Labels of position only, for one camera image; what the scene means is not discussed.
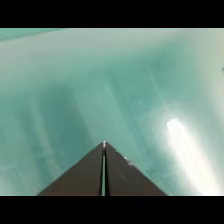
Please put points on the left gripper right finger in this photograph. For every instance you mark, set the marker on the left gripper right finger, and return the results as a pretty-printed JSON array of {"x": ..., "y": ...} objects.
[{"x": 128, "y": 178}]

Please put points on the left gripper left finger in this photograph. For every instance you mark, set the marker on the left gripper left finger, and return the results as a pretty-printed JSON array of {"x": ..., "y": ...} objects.
[{"x": 83, "y": 178}]

